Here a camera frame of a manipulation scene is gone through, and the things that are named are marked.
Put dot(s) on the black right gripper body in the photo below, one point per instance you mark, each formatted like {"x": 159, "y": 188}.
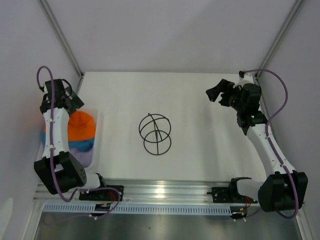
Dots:
{"x": 235, "y": 102}

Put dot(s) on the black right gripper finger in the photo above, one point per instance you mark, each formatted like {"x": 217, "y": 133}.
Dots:
{"x": 226, "y": 99}
{"x": 214, "y": 92}

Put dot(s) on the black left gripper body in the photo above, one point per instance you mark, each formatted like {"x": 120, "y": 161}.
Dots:
{"x": 66, "y": 95}

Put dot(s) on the orange bucket hat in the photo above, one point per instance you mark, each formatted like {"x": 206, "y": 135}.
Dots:
{"x": 78, "y": 125}

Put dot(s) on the blue bucket hat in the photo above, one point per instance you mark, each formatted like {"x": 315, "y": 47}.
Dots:
{"x": 80, "y": 145}

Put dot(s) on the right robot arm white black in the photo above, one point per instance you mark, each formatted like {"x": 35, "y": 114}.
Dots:
{"x": 284, "y": 189}

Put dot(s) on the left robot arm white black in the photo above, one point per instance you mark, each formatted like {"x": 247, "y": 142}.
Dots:
{"x": 58, "y": 169}

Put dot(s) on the lavender bucket hat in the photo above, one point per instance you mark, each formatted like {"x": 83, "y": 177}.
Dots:
{"x": 83, "y": 157}

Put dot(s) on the white plastic basket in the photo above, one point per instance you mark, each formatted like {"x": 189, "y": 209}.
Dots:
{"x": 96, "y": 140}

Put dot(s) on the right aluminium frame post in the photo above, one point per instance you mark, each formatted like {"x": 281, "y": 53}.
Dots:
{"x": 282, "y": 32}

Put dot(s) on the aluminium frame post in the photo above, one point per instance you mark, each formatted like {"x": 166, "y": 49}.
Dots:
{"x": 282, "y": 32}
{"x": 53, "y": 21}

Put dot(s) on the left aluminium frame post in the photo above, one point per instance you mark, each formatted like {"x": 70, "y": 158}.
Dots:
{"x": 53, "y": 21}

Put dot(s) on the black wire hat stand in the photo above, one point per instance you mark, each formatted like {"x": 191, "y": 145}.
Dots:
{"x": 155, "y": 130}

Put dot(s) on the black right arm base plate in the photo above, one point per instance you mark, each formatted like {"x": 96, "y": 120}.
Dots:
{"x": 229, "y": 195}

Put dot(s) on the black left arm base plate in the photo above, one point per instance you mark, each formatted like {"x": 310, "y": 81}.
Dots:
{"x": 107, "y": 195}

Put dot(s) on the slotted grey cable duct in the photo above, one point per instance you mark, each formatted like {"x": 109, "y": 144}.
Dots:
{"x": 151, "y": 209}

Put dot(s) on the aluminium mounting rail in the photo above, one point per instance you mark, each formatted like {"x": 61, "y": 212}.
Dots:
{"x": 148, "y": 192}

